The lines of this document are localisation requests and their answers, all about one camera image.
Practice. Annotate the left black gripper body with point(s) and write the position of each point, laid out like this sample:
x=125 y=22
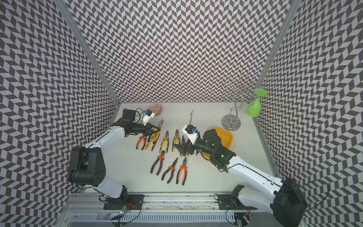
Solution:
x=146 y=129

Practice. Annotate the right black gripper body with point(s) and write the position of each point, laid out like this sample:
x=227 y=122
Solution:
x=192 y=148

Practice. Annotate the yellow combination pliers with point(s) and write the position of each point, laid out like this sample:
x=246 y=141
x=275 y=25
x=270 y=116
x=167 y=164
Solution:
x=152 y=143

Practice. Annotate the orange cutter pliers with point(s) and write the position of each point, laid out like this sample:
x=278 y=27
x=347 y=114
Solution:
x=141 y=143

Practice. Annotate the yellow black pliers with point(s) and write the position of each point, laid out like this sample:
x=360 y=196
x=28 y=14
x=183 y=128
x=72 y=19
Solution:
x=165 y=143
x=182 y=140
x=176 y=139

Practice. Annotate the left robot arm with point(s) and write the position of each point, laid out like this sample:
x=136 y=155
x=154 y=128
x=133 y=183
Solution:
x=87 y=167

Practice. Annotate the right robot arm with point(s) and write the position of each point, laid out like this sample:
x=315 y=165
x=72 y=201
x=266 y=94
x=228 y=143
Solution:
x=294 y=204

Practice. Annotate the yellow plastic storage box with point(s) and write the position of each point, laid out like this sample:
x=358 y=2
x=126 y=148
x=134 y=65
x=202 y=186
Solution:
x=224 y=139

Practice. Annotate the orange patterned small bowl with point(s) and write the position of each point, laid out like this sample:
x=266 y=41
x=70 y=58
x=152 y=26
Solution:
x=156 y=109

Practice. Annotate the green plastic goblet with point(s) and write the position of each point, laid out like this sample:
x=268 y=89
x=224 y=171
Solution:
x=254 y=107

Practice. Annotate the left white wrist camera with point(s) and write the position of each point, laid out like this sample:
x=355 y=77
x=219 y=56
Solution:
x=148 y=114

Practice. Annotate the chrome wire cup stand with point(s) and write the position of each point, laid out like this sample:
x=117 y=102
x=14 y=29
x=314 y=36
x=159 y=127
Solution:
x=241 y=95

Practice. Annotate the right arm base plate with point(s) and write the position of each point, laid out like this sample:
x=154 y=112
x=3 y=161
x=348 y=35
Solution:
x=231 y=202

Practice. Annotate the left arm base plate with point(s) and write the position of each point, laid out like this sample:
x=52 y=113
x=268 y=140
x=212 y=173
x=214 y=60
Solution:
x=135 y=201

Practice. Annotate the aluminium front rail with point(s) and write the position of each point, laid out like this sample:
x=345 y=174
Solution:
x=173 y=202

